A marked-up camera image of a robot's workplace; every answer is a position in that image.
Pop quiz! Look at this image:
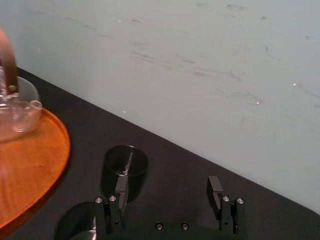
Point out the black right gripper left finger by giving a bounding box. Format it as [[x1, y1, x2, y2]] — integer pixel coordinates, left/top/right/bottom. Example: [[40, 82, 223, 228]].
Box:
[[94, 175, 130, 236]]

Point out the glass teapot with brown handle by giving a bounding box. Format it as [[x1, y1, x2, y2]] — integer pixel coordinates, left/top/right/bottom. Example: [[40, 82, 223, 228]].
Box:
[[0, 26, 43, 145]]

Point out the round orange wooden tray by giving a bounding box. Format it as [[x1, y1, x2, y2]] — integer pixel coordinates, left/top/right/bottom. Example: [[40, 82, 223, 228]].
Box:
[[0, 107, 72, 238]]

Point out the black table cloth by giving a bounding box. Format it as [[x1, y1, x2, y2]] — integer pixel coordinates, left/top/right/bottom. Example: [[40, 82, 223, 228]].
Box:
[[0, 66, 320, 240]]

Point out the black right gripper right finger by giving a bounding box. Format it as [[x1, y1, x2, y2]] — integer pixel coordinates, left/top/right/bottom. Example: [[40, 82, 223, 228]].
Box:
[[206, 175, 248, 236]]

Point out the clear drinking glass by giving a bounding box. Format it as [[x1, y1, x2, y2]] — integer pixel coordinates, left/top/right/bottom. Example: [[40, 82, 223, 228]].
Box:
[[54, 199, 98, 240], [100, 144, 149, 202]]

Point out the plain pale wall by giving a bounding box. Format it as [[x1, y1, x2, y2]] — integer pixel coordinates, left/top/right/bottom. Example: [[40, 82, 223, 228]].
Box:
[[0, 0, 320, 216]]

